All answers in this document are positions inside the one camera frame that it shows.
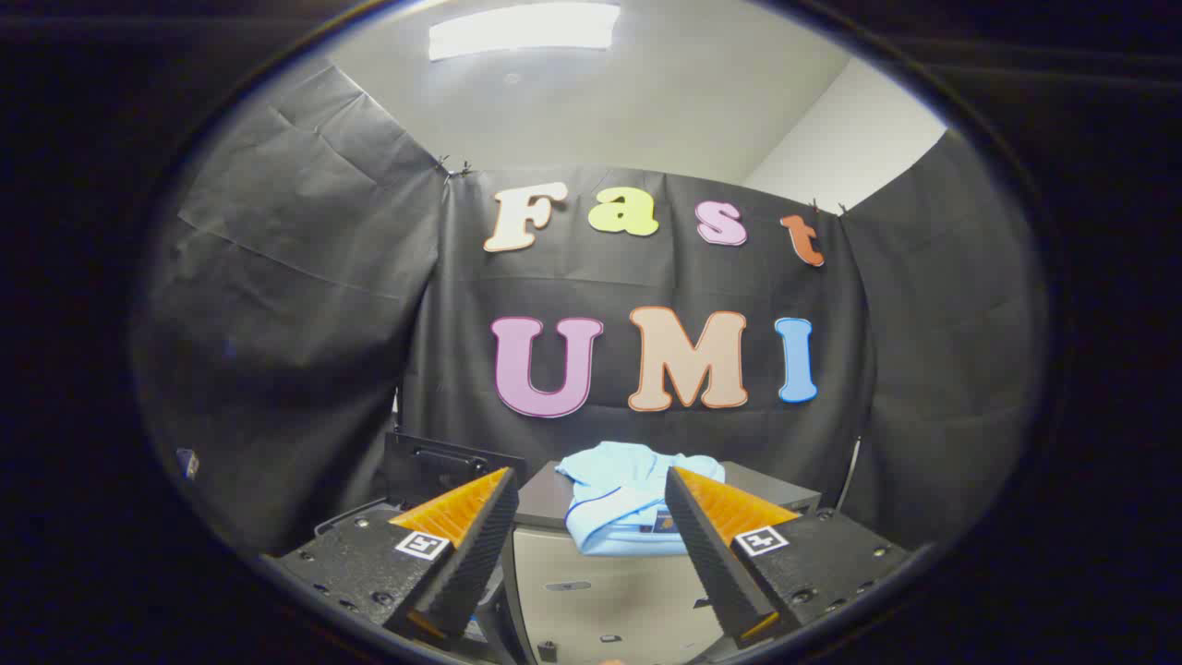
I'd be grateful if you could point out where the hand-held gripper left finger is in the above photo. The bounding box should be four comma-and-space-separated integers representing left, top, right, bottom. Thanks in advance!
274, 466, 521, 641

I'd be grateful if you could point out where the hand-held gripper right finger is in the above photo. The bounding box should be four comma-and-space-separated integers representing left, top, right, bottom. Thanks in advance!
664, 466, 913, 644

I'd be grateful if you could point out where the dark grey washing machine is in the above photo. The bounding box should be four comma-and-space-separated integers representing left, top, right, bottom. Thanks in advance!
314, 499, 520, 665

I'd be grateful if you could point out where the dark washing machine lid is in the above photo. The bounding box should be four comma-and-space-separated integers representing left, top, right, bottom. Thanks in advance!
385, 431, 528, 511

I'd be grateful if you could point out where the light blue shirt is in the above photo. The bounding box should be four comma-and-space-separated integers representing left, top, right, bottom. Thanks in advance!
556, 441, 727, 557

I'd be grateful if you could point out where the grey top beige cabinet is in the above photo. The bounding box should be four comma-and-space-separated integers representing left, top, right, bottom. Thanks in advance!
506, 460, 823, 665

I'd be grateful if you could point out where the black backdrop cloth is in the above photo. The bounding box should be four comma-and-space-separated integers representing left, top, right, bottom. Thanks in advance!
129, 60, 1050, 557

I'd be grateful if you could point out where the rectangular ceiling light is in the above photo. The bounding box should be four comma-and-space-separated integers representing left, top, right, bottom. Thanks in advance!
428, 2, 622, 63

